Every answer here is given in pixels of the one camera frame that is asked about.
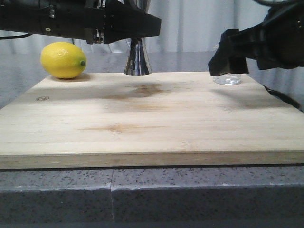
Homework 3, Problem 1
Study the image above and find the glass beaker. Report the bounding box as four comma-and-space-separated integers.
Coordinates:
212, 42, 242, 86

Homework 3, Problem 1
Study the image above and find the light wooden cutting board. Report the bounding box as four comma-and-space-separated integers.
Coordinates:
0, 72, 304, 169

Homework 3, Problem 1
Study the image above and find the yellow lemon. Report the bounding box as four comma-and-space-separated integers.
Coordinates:
40, 42, 86, 79

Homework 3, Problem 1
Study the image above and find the black cable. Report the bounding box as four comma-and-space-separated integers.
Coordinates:
262, 85, 304, 112

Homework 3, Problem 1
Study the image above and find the grey curtain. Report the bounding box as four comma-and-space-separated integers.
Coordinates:
0, 0, 268, 55

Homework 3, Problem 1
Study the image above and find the steel double jigger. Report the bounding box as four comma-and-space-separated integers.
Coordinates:
123, 0, 152, 76

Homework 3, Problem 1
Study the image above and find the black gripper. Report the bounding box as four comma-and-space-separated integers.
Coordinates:
208, 0, 304, 76
38, 0, 162, 44

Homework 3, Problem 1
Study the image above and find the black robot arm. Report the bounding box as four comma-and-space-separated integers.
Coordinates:
0, 0, 162, 44

